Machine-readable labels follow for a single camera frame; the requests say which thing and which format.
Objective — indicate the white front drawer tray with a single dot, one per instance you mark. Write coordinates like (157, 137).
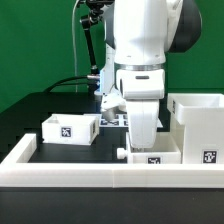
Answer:
(164, 151)

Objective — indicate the white drawer cabinet box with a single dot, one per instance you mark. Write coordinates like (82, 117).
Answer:
(197, 125)

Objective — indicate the white drawer tray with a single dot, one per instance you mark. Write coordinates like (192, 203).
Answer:
(70, 129)
(164, 151)

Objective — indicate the white table border frame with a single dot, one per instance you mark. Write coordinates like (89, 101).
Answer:
(17, 171)

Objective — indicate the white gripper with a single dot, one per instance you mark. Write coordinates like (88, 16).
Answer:
(138, 93)

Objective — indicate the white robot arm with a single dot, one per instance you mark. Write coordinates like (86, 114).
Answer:
(141, 32)

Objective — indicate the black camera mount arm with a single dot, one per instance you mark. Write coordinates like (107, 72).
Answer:
(86, 23)

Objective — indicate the fiducial marker sheet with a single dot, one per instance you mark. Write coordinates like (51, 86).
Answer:
(120, 120)

